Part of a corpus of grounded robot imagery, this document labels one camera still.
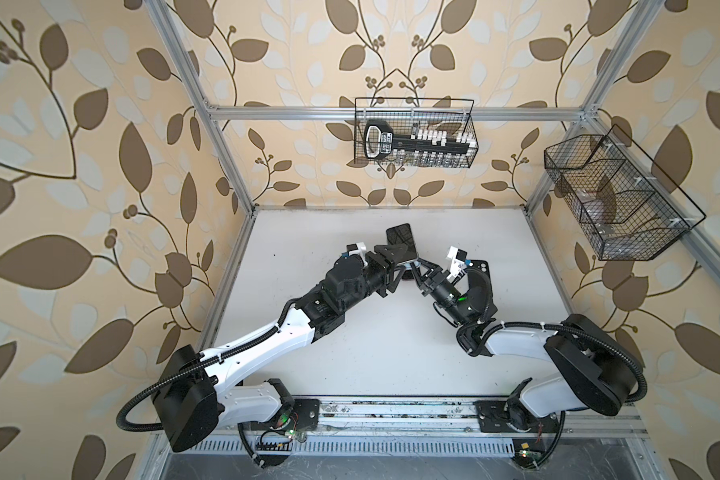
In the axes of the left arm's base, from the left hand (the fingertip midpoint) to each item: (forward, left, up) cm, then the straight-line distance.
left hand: (412, 252), depth 67 cm
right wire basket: (+15, -54, +2) cm, 56 cm away
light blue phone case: (+10, +2, -7) cm, 12 cm away
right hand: (+2, 0, -6) cm, 6 cm away
